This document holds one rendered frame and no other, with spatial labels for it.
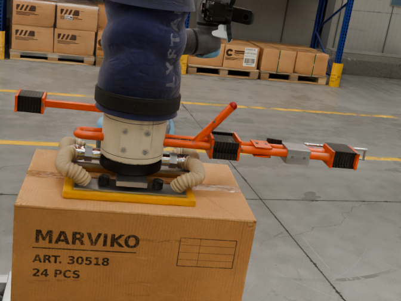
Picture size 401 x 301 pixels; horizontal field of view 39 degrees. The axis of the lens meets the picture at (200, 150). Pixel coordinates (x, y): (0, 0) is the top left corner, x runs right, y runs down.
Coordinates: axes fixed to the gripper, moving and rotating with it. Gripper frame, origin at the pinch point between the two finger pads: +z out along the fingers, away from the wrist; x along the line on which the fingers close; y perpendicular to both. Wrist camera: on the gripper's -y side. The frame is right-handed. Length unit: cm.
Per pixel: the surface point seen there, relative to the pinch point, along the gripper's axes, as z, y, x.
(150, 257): 42, 22, -58
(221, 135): 18.7, 3.2, -31.3
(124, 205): 38, 30, -46
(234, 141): 23.2, 0.3, -31.4
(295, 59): -730, -284, -120
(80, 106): -3, 43, -32
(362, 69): -863, -472, -145
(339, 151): 26, -30, -31
